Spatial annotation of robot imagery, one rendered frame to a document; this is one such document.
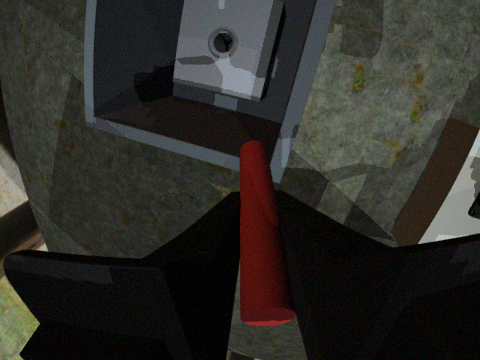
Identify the red peg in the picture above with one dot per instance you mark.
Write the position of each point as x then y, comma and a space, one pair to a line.
265, 284

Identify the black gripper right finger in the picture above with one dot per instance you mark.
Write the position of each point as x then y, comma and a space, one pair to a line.
349, 290

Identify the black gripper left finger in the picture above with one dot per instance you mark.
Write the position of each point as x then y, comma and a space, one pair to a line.
181, 294

